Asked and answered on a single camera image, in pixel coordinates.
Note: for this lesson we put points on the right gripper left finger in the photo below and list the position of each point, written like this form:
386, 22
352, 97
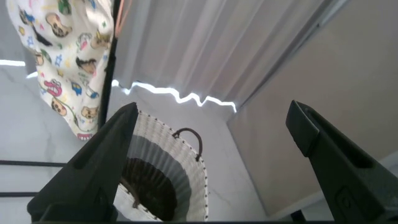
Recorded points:
87, 180

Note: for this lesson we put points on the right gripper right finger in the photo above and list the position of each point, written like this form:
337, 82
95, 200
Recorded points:
348, 174

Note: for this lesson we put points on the cream printed garment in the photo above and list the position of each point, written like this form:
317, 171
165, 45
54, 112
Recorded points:
68, 62

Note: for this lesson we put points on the pink clothes hanger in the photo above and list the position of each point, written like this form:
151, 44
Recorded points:
119, 21

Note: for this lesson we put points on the white laundry basket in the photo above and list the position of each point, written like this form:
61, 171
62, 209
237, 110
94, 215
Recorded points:
174, 161

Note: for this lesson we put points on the black clothes rack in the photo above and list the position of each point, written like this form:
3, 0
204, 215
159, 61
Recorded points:
107, 87

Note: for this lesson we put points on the white curtain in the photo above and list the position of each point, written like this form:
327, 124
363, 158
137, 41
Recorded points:
202, 46

